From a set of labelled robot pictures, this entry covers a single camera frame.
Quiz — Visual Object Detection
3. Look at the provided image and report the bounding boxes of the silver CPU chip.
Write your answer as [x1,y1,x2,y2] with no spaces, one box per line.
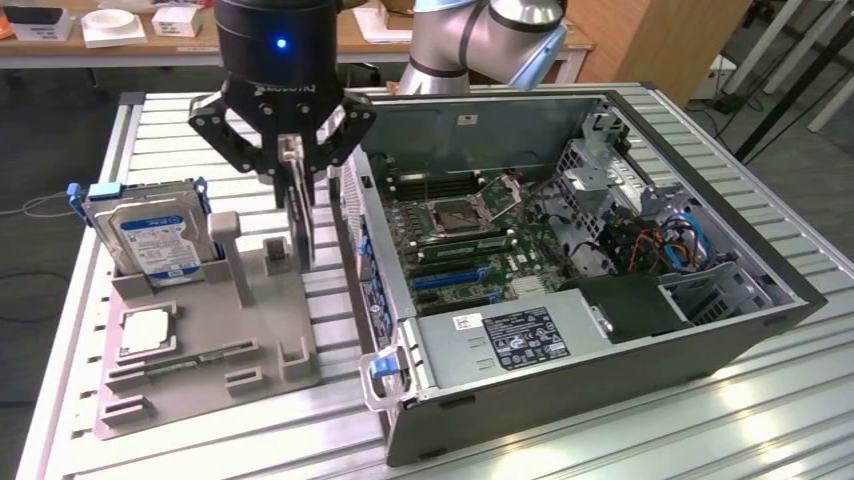
[122,308,177,351]

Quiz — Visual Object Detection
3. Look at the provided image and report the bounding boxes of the CPU socket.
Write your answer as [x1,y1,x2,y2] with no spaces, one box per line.
[426,197,500,234]

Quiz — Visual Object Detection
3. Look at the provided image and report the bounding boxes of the grey power supply unit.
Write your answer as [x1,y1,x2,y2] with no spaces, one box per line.
[404,292,613,391]

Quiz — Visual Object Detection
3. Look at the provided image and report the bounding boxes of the green motherboard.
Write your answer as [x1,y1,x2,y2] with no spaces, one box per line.
[384,167,582,319]

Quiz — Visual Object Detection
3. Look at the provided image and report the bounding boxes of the hard disk in blue carrier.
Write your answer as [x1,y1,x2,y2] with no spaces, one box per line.
[66,177,213,289]

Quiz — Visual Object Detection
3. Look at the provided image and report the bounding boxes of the red power wire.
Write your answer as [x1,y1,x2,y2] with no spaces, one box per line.
[626,232,646,274]

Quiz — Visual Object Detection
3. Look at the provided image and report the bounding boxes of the graphics card with bracket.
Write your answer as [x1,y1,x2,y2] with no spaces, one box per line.
[275,134,317,275]

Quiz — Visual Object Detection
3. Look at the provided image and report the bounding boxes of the orange power wire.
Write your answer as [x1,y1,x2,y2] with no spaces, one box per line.
[640,227,676,251]

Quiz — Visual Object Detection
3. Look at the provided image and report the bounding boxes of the green RAM stick white label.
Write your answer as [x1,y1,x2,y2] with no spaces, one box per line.
[417,237,517,262]

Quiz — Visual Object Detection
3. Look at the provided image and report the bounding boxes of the grey floor cable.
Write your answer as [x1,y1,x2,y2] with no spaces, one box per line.
[19,193,77,219]

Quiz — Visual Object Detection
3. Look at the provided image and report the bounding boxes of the wooden cabinet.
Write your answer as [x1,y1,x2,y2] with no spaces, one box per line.
[566,0,756,109]

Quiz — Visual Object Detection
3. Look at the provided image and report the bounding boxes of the blue SATA wire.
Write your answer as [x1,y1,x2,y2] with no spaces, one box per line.
[658,212,716,274]

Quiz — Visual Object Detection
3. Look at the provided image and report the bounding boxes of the white paper stack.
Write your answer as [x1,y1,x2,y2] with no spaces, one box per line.
[352,5,417,46]

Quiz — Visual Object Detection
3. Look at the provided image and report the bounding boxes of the metal socket cover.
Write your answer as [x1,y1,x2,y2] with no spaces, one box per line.
[474,172,530,214]

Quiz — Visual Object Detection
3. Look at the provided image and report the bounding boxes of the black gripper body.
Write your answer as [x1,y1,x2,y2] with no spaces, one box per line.
[214,0,349,146]

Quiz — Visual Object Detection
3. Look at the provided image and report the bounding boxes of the grey parts rack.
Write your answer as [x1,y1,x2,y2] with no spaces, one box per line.
[93,209,324,442]

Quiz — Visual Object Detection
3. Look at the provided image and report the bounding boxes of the white box black lid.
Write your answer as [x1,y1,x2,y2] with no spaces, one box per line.
[10,7,75,42]

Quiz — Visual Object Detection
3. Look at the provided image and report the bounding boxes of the black stand leg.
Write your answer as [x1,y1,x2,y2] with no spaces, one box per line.
[733,19,854,164]

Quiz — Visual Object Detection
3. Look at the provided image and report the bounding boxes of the small white box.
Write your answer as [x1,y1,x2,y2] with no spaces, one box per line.
[151,5,206,39]

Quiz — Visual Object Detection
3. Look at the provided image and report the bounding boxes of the metal disk bay cage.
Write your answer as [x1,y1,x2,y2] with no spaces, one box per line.
[552,112,689,236]

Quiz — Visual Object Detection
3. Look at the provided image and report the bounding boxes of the metal disk bay bracket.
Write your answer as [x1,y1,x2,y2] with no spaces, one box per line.
[657,259,780,326]

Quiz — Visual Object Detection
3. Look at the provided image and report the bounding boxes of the white table frame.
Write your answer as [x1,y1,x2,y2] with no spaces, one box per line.
[724,0,854,134]

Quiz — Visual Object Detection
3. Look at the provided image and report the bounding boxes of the blue expansion slot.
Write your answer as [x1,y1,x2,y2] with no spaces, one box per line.
[410,267,488,292]

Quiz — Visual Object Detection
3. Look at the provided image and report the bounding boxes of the open black PC case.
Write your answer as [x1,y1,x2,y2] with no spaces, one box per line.
[324,88,829,469]

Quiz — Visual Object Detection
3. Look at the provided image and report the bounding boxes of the blue case latch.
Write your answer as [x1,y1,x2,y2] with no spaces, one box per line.
[369,354,401,382]

